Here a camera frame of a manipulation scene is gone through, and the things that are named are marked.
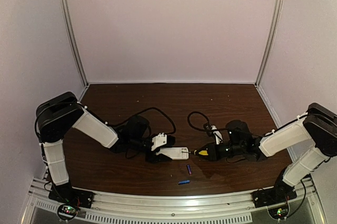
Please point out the front aluminium rail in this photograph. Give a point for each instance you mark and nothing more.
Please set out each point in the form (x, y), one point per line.
(107, 207)

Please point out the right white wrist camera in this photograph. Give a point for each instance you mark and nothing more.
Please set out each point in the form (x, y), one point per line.
(217, 135)

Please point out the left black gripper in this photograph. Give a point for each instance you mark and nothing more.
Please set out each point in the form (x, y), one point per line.
(151, 153)

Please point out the white remote control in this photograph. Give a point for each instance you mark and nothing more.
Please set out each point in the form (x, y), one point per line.
(175, 153)

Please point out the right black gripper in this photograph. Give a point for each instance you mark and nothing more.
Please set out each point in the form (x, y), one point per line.
(212, 152)

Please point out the aluminium frame post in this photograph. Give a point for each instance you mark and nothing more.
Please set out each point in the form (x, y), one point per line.
(73, 43)
(277, 10)

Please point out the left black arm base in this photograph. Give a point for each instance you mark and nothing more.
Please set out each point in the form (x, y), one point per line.
(70, 208)

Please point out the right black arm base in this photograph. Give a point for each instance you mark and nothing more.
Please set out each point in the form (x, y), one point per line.
(276, 202)

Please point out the blue AAA battery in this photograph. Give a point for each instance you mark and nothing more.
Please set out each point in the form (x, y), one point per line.
(183, 182)

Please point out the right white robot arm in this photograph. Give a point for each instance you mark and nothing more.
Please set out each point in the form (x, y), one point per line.
(317, 124)

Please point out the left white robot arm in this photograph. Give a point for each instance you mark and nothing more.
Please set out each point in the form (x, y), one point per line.
(106, 152)

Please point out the yellow handled screwdriver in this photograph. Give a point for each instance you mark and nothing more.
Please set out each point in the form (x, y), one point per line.
(197, 152)

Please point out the right aluminium frame post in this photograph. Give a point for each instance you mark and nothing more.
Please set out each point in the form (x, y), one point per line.
(277, 10)

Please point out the left aluminium frame post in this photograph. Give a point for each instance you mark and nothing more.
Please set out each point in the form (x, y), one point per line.
(73, 43)

